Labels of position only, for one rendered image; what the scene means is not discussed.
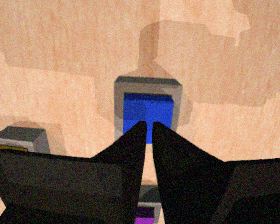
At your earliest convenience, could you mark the yellow button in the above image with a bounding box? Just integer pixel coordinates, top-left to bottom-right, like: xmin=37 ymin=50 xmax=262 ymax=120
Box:
xmin=0 ymin=126 xmax=51 ymax=154

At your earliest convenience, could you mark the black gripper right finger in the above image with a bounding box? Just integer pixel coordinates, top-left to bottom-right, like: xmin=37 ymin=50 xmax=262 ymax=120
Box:
xmin=152 ymin=122 xmax=280 ymax=224

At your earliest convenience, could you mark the blue button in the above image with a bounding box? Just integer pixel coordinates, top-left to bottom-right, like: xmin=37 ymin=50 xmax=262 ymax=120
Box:
xmin=114 ymin=76 xmax=182 ymax=144

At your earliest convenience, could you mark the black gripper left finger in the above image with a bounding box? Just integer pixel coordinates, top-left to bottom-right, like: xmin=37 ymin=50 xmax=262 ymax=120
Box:
xmin=0 ymin=121 xmax=147 ymax=224

